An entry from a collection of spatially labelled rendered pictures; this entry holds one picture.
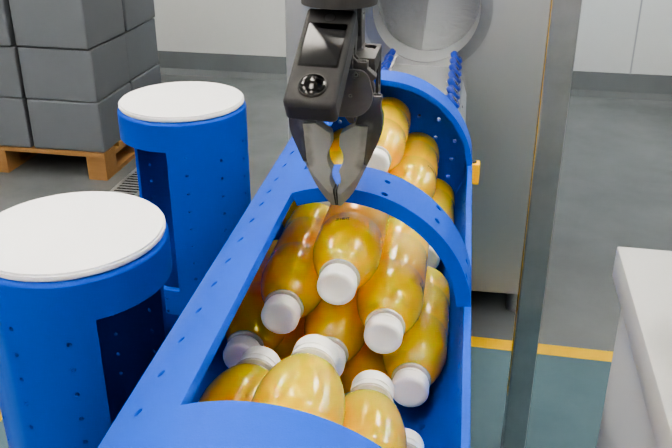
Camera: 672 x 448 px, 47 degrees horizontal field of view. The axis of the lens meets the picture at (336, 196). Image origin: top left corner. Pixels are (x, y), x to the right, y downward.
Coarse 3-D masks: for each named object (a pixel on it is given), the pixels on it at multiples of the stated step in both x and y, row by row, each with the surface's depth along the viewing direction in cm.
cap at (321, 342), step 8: (304, 336) 65; (312, 336) 65; (320, 336) 65; (296, 344) 65; (304, 344) 64; (312, 344) 64; (320, 344) 64; (328, 344) 64; (328, 352) 64; (336, 352) 65; (336, 360) 65
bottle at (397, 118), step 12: (384, 108) 116; (396, 108) 117; (384, 120) 111; (396, 120) 113; (408, 120) 119; (384, 132) 108; (396, 132) 109; (408, 132) 117; (384, 144) 107; (396, 144) 108; (396, 156) 108
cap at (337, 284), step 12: (336, 264) 76; (324, 276) 75; (336, 276) 75; (348, 276) 75; (324, 288) 76; (336, 288) 76; (348, 288) 76; (324, 300) 77; (336, 300) 76; (348, 300) 76
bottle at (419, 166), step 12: (420, 132) 123; (408, 144) 118; (420, 144) 118; (432, 144) 120; (408, 156) 113; (420, 156) 114; (432, 156) 116; (396, 168) 111; (408, 168) 110; (420, 168) 110; (432, 168) 113; (408, 180) 108; (420, 180) 108; (432, 180) 110; (432, 192) 110
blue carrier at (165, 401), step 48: (384, 96) 122; (432, 96) 116; (288, 144) 105; (288, 192) 81; (384, 192) 80; (240, 240) 75; (432, 240) 80; (240, 288) 63; (192, 336) 59; (144, 384) 57; (192, 384) 52; (432, 384) 86; (144, 432) 49; (192, 432) 47; (240, 432) 46; (288, 432) 47; (336, 432) 48; (432, 432) 78
